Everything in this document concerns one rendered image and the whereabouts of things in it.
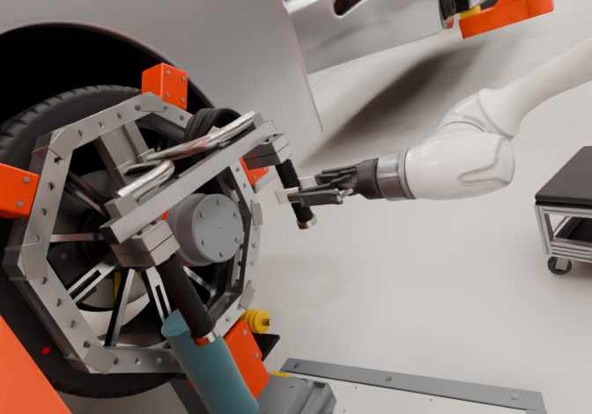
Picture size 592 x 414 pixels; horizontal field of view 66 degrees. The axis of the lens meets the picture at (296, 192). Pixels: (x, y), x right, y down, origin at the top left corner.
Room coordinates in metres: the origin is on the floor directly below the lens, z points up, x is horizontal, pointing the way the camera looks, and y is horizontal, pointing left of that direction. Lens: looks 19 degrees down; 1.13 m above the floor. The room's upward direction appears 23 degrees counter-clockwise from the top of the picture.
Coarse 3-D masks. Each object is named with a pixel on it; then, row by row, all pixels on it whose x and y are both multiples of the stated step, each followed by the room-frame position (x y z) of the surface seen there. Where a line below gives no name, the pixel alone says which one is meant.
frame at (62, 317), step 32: (160, 96) 0.99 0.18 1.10; (64, 128) 0.82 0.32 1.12; (96, 128) 0.86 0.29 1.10; (160, 128) 1.03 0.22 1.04; (32, 160) 0.81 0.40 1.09; (64, 160) 0.80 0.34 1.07; (224, 192) 1.10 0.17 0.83; (32, 224) 0.72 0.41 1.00; (256, 224) 1.06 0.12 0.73; (32, 256) 0.70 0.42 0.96; (256, 256) 1.03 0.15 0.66; (32, 288) 0.68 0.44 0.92; (64, 288) 0.71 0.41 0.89; (64, 320) 0.69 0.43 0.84; (224, 320) 0.90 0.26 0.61; (64, 352) 0.71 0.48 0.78; (96, 352) 0.70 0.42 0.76; (128, 352) 0.73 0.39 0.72; (160, 352) 0.77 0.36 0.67
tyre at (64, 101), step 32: (64, 96) 0.94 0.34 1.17; (96, 96) 0.98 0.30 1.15; (128, 96) 1.04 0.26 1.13; (0, 128) 0.91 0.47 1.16; (32, 128) 0.87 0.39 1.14; (0, 160) 0.81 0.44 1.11; (0, 224) 0.76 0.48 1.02; (0, 256) 0.74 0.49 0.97; (0, 288) 0.72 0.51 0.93; (224, 288) 1.03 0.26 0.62; (32, 320) 0.73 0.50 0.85; (32, 352) 0.71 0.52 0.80; (64, 384) 0.72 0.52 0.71; (96, 384) 0.75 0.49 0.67; (128, 384) 0.79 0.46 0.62; (160, 384) 0.84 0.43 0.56
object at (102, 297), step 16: (80, 176) 1.02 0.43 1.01; (96, 176) 1.05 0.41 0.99; (64, 192) 0.98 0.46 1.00; (112, 192) 1.06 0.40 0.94; (64, 208) 0.97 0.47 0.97; (80, 208) 0.99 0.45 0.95; (64, 224) 0.96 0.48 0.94; (80, 224) 0.98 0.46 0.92; (80, 256) 0.95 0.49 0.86; (96, 256) 0.94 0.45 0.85; (112, 272) 0.98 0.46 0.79; (112, 288) 0.97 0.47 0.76; (144, 288) 1.02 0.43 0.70; (80, 304) 0.93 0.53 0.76; (96, 304) 0.93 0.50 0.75; (112, 304) 0.95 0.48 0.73
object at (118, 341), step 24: (168, 144) 1.09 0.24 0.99; (72, 192) 0.89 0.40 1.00; (96, 192) 0.92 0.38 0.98; (192, 192) 1.09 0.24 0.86; (216, 192) 1.13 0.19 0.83; (72, 240) 0.85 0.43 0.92; (96, 240) 0.88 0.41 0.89; (96, 264) 0.86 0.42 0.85; (120, 264) 0.90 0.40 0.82; (216, 264) 1.07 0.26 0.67; (72, 288) 0.82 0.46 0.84; (120, 288) 0.89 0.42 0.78; (216, 288) 1.02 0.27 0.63; (120, 312) 0.86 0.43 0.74; (144, 312) 1.08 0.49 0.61; (168, 312) 0.93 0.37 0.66; (120, 336) 0.97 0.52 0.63; (144, 336) 0.93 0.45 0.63
